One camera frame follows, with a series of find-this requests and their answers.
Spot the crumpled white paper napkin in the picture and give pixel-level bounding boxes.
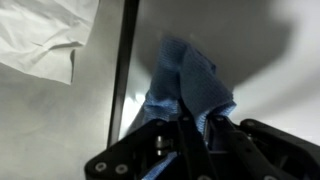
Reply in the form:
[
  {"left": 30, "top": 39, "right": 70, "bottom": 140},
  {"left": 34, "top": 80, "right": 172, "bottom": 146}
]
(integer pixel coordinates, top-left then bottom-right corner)
[{"left": 0, "top": 0, "right": 100, "bottom": 86}]

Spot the blue cloth towel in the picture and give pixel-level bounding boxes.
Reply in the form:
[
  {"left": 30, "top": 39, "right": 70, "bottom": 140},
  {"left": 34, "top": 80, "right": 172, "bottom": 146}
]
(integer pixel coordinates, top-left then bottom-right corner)
[{"left": 128, "top": 34, "right": 238, "bottom": 180}]

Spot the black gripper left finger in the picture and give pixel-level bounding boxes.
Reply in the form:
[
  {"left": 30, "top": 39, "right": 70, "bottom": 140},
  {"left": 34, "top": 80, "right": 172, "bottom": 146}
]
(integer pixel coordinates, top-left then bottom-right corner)
[{"left": 84, "top": 99, "right": 218, "bottom": 180}]

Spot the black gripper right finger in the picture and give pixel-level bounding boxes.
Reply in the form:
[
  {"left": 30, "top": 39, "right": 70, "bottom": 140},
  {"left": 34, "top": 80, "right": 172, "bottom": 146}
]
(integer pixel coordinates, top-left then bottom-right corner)
[{"left": 204, "top": 114, "right": 320, "bottom": 180}]

